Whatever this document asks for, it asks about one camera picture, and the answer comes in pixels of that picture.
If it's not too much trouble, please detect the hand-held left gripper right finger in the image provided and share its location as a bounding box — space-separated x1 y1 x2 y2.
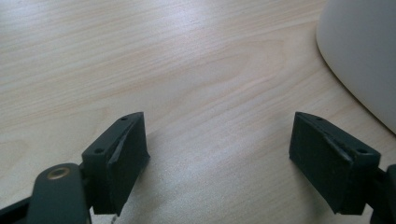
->
288 111 382 216

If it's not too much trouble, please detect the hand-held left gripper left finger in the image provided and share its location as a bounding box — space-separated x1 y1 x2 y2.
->
81 111 151 217

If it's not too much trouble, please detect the white round container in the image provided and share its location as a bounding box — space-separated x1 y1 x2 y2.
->
316 0 396 135

